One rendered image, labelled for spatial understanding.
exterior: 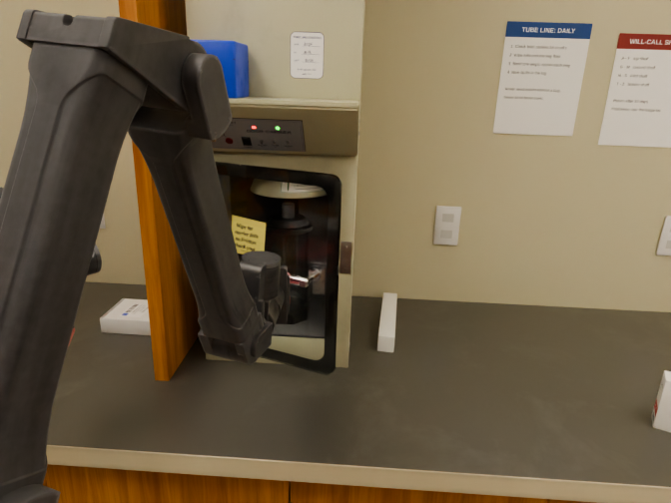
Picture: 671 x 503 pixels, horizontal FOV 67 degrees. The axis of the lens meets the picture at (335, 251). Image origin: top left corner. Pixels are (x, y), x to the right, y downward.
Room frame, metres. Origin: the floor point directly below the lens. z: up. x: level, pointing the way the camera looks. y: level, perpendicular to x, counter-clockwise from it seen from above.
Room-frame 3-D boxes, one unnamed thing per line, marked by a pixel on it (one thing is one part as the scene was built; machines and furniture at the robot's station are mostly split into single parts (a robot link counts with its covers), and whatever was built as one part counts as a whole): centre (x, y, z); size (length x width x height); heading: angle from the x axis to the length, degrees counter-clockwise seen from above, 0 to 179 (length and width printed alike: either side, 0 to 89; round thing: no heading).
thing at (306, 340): (0.92, 0.13, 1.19); 0.30 x 0.01 x 0.40; 67
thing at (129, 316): (1.15, 0.48, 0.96); 0.16 x 0.12 x 0.04; 87
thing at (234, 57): (0.93, 0.22, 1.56); 0.10 x 0.10 x 0.09; 87
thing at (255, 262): (0.66, 0.12, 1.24); 0.12 x 0.09 x 0.11; 164
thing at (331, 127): (0.92, 0.13, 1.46); 0.32 x 0.12 x 0.10; 87
